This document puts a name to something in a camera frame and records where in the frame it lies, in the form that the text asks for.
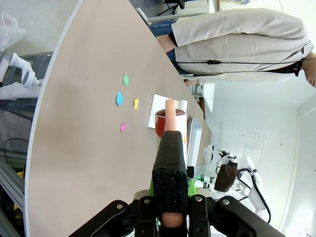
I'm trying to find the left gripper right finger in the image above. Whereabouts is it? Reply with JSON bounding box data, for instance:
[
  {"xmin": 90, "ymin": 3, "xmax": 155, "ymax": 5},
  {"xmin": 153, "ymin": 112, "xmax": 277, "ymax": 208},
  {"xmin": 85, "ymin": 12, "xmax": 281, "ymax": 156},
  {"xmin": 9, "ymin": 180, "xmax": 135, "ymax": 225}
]
[{"xmin": 187, "ymin": 181, "xmax": 285, "ymax": 237}]

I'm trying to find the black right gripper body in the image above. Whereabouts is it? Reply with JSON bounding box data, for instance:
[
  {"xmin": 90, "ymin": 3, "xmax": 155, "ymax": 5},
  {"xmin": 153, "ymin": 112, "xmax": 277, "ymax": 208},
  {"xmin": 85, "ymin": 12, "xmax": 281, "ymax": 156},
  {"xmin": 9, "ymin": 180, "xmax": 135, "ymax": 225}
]
[{"xmin": 228, "ymin": 158, "xmax": 242, "ymax": 179}]

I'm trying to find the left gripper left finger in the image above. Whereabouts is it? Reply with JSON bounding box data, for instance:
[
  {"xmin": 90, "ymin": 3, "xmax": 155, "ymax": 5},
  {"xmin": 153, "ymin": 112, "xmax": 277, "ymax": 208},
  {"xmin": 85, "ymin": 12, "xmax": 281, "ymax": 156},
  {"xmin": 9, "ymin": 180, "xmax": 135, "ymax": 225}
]
[{"xmin": 69, "ymin": 181, "xmax": 159, "ymax": 237}]

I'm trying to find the dark brown cloth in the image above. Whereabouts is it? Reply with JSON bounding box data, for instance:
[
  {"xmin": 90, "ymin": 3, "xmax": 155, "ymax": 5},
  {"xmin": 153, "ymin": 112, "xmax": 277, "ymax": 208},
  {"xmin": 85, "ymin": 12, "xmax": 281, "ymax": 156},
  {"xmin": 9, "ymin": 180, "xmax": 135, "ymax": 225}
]
[{"xmin": 213, "ymin": 163, "xmax": 239, "ymax": 194}]

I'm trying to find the pink handled lint roller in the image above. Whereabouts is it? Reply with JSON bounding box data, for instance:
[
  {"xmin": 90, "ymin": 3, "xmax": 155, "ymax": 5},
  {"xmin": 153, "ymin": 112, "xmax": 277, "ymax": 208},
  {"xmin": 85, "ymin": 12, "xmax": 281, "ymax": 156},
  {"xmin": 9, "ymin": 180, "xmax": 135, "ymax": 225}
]
[{"xmin": 151, "ymin": 98, "xmax": 190, "ymax": 229}]

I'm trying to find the person's right forearm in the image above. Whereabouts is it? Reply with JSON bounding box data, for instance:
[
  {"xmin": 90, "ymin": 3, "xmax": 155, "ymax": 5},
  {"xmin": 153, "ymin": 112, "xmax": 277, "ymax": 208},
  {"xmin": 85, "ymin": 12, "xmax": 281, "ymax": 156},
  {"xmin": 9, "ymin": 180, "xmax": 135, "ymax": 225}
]
[{"xmin": 171, "ymin": 14, "xmax": 237, "ymax": 48}]

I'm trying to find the person's right hand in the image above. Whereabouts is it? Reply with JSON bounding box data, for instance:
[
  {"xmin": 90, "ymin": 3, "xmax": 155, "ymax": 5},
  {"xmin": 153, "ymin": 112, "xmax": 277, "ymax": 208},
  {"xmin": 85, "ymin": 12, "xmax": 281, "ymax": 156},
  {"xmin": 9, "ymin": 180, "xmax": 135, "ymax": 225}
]
[{"xmin": 158, "ymin": 36, "xmax": 179, "ymax": 54}]

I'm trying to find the metal tray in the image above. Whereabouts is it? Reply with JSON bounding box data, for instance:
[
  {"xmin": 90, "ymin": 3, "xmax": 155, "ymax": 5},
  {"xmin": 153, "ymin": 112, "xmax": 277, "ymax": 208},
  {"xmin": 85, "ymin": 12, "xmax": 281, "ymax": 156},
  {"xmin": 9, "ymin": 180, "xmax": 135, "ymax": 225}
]
[{"xmin": 186, "ymin": 117, "xmax": 203, "ymax": 171}]

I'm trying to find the white paper sheet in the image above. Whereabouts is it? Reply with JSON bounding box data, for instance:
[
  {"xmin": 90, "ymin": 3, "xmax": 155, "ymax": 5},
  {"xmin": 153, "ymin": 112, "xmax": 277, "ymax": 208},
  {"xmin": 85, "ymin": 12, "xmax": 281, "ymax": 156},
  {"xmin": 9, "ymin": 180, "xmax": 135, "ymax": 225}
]
[{"xmin": 147, "ymin": 94, "xmax": 190, "ymax": 129}]

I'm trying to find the person in beige jacket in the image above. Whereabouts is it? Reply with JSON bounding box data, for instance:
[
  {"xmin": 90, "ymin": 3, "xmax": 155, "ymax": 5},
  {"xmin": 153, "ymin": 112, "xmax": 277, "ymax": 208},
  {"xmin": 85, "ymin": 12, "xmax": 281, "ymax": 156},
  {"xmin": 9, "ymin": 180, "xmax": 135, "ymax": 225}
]
[{"xmin": 148, "ymin": 7, "xmax": 316, "ymax": 89}]

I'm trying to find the white pipe fixture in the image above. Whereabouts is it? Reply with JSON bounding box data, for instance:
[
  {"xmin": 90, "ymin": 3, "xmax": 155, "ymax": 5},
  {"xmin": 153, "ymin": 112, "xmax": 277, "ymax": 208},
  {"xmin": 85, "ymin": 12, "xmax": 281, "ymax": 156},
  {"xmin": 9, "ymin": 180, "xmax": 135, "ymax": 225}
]
[{"xmin": 0, "ymin": 52, "xmax": 44, "ymax": 101}]

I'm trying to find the translucent white plastic bag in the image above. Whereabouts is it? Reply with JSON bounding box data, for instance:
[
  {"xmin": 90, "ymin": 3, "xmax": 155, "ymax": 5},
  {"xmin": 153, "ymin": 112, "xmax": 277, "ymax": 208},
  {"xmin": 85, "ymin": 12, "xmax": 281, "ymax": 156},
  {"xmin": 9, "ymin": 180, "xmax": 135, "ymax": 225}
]
[{"xmin": 0, "ymin": 11, "xmax": 27, "ymax": 51}]

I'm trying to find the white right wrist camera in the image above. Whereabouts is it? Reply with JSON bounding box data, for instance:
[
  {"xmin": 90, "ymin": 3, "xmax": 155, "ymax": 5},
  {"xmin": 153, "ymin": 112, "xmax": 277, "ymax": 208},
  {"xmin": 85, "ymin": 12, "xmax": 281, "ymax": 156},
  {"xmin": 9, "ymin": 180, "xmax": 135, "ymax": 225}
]
[{"xmin": 220, "ymin": 151, "xmax": 242, "ymax": 161}]

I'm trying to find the black right arm cable sleeve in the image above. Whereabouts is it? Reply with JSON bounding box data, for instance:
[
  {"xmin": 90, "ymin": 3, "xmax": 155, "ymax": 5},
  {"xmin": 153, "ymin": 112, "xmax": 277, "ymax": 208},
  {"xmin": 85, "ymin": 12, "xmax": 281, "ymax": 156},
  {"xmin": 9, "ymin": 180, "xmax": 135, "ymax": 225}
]
[{"xmin": 237, "ymin": 167, "xmax": 270, "ymax": 216}]

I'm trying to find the black clip-on microphone cable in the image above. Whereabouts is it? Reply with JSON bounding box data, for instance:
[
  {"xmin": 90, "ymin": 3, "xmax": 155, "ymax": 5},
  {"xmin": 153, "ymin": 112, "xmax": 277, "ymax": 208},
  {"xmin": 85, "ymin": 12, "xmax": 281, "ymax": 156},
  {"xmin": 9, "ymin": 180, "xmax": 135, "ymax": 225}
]
[{"xmin": 182, "ymin": 57, "xmax": 316, "ymax": 67}]

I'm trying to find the aluminium profile frame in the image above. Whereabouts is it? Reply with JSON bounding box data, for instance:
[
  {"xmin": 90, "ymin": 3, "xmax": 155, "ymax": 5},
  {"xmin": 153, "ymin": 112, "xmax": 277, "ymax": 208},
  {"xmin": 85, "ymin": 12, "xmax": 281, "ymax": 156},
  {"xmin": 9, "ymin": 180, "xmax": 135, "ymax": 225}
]
[{"xmin": 0, "ymin": 158, "xmax": 27, "ymax": 215}]

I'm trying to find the thin black floor cable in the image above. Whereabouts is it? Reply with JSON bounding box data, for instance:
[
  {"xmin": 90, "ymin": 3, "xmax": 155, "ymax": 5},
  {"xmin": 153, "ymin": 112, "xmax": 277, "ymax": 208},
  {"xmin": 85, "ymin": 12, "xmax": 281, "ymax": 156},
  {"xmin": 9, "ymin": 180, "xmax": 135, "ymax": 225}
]
[{"xmin": 4, "ymin": 137, "xmax": 29, "ymax": 155}]

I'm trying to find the white metal table frame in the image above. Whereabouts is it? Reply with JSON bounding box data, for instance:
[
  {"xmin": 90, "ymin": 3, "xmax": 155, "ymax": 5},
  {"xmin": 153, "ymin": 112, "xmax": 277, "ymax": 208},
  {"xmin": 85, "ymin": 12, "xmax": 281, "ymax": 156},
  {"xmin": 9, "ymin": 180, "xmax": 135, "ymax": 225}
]
[{"xmin": 136, "ymin": 6, "xmax": 179, "ymax": 25}]

